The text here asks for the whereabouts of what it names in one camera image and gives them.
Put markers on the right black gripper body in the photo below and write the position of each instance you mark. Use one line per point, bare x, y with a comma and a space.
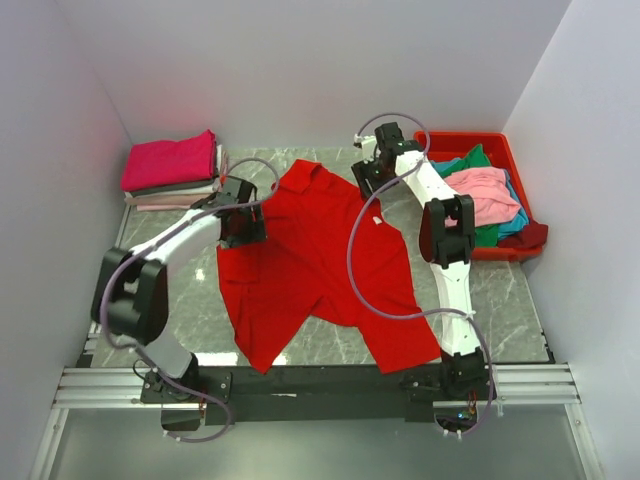
378, 172

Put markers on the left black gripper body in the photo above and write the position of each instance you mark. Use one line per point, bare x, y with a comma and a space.
252, 216

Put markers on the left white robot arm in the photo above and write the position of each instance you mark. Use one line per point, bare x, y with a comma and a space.
131, 300

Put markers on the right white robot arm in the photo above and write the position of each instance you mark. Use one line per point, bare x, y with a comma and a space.
446, 242

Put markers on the light blue t-shirt in bin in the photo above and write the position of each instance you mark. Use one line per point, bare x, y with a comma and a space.
505, 229

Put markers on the red plastic bin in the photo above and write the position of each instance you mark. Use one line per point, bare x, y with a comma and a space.
446, 145

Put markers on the folded light pink t-shirt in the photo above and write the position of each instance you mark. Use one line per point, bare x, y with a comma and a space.
181, 195

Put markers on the folded magenta t-shirt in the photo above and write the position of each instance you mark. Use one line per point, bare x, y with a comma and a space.
167, 162

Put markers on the pink t-shirt in bin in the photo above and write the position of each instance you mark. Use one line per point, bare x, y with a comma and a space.
493, 203

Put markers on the green t-shirt in bin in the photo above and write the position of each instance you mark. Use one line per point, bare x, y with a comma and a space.
486, 236

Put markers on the dark red t-shirt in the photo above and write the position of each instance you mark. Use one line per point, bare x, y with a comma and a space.
528, 243

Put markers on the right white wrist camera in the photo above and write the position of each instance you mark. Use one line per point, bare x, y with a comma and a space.
367, 145

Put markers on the aluminium frame rail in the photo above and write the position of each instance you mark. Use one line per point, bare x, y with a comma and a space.
119, 387

